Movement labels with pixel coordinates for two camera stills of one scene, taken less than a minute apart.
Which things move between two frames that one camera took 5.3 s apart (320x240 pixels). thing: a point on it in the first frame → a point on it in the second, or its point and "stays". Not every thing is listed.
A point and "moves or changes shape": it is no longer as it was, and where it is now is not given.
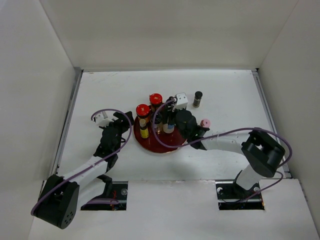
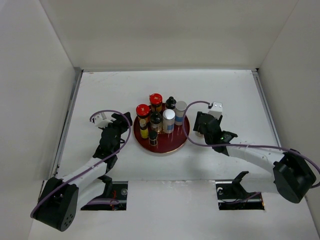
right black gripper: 165,115 → 197,125
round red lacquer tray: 152,144 stays
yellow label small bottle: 144,131 stays
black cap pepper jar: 196,102 → 153,138
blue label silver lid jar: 168,128 moves or changes shape
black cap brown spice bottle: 158,122 stays
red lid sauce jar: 155,100 stays
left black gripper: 122,121 stays
